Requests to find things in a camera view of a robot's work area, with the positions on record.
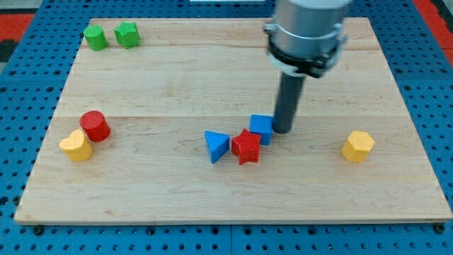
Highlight blue cube block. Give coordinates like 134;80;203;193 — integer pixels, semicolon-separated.
249;115;273;145

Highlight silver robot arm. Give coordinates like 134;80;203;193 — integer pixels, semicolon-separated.
263;0;352;78

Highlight yellow heart block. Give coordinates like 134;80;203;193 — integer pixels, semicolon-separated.
59;129;93;162

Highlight blue triangle block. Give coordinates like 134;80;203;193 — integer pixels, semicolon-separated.
205;130;230;164

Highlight red star block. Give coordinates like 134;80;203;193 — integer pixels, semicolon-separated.
231;129;261;165

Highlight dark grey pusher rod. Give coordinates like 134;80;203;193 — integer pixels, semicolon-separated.
273;73;306;134

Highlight wooden board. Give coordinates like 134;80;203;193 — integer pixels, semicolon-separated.
14;18;452;225

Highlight yellow hexagon block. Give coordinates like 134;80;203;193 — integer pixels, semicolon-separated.
341;130;375;163

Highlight red cylinder block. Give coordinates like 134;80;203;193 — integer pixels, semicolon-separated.
79;110;110;142

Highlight green star block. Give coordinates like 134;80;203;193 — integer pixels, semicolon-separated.
114;22;140;49

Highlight green cylinder block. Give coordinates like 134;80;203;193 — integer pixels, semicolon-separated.
84;25;108;51

